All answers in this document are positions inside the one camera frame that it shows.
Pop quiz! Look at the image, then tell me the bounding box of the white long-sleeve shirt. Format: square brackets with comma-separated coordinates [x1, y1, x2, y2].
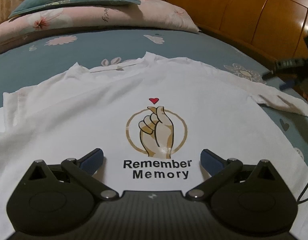
[0, 53, 308, 239]

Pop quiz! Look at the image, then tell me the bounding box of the pink floral folded quilt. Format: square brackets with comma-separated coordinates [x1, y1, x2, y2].
[0, 0, 199, 54]

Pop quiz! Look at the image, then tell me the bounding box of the wooden headboard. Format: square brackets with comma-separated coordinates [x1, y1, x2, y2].
[163, 0, 308, 68]

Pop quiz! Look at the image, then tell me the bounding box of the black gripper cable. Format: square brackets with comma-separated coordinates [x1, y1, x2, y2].
[295, 172, 308, 204]

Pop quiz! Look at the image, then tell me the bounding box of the teal floral bed sheet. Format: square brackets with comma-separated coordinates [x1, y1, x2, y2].
[0, 29, 308, 166]

